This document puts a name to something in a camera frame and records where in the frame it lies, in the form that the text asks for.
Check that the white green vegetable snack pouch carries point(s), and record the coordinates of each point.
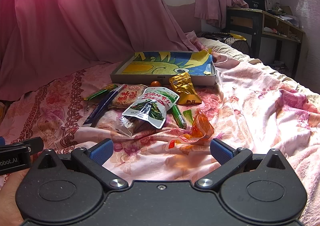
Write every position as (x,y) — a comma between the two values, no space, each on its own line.
(152,106)

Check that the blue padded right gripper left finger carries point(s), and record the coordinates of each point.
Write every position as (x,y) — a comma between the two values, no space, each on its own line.
(90,161)

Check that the beige pillow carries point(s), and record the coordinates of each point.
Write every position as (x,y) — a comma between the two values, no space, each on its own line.
(227,50)

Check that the gold foil snack pouch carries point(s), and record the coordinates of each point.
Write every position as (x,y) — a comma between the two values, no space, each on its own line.
(183,86)

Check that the orange clear snack bag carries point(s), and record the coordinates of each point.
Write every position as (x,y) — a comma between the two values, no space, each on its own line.
(198,128)

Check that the colourful lined tray box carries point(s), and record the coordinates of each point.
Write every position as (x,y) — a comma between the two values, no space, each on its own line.
(146,67)

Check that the person's left hand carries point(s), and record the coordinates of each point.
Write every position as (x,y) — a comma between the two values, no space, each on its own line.
(9,212)

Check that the pink bed curtain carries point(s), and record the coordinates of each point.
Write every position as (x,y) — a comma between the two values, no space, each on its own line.
(42,40)

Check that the rice cracker snack pack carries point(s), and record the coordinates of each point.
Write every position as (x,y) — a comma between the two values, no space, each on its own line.
(127,96)

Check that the black box on desk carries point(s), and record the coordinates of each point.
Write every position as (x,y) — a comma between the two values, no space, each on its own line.
(256,4)

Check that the yellow green candy bar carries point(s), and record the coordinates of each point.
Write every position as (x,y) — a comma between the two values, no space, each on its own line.
(102,91)

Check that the dark wooden desk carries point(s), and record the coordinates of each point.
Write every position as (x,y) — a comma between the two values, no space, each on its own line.
(261,24)

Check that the floral pink bed sheet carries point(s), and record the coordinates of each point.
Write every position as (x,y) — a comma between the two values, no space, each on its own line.
(250,106)

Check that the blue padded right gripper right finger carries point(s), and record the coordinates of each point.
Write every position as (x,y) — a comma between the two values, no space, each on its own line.
(232,161)

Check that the small orange tomato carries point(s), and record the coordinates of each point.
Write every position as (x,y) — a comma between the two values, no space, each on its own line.
(155,84)

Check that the clear brown snack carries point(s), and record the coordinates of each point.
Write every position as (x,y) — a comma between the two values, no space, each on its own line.
(128,125)

